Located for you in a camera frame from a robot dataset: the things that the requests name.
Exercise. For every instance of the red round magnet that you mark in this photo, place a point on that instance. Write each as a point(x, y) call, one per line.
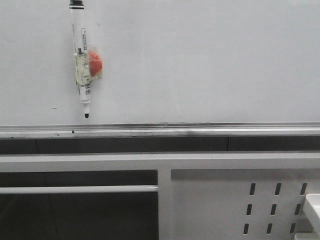
point(95, 63)

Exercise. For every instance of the white whiteboard marker pen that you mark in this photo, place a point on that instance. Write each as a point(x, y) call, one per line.
point(81, 54)

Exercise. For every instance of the white whiteboard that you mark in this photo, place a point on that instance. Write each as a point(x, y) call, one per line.
point(164, 61)

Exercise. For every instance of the white plastic bin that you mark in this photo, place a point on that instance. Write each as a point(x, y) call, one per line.
point(311, 210)

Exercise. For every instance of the white metal pegboard frame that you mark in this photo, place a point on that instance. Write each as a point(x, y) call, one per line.
point(157, 196)

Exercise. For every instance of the aluminium whiteboard tray rail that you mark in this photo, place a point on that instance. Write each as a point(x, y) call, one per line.
point(160, 130)

